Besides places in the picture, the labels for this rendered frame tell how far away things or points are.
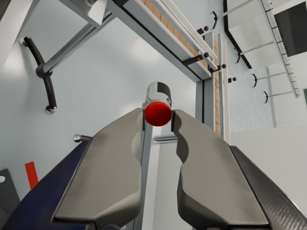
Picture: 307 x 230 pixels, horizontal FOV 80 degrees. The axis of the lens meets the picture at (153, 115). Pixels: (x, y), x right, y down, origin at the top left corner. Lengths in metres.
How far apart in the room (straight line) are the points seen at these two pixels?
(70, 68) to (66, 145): 0.56
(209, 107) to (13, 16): 0.73
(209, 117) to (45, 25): 1.25
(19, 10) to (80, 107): 1.04
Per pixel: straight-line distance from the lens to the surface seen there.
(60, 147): 1.37
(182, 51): 0.77
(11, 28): 0.46
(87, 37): 0.87
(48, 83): 1.27
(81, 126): 1.44
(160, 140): 1.05
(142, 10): 0.66
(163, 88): 0.16
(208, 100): 0.90
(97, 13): 0.59
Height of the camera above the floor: 1.27
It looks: 41 degrees down
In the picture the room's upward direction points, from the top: 78 degrees clockwise
